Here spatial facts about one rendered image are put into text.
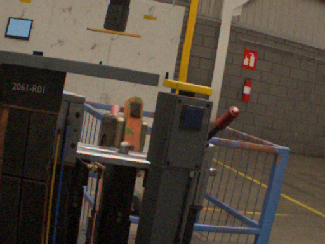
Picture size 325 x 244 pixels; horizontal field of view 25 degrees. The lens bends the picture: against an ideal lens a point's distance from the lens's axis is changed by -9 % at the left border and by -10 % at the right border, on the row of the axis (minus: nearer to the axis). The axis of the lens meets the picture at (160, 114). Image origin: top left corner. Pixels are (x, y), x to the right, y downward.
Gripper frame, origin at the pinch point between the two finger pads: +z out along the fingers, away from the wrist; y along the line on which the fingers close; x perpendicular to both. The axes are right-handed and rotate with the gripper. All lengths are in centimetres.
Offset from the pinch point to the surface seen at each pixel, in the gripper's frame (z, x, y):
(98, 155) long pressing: 24.2, 1.1, 27.3
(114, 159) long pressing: 24.5, -1.8, 28.6
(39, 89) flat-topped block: 12.4, 8.9, -6.7
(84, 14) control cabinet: -45, 112, 801
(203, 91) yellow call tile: 8.9, -14.9, 4.7
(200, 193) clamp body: 27.2, -18.4, 23.4
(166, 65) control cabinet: 0, 6, 829
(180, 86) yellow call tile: 8.7, -11.3, 3.2
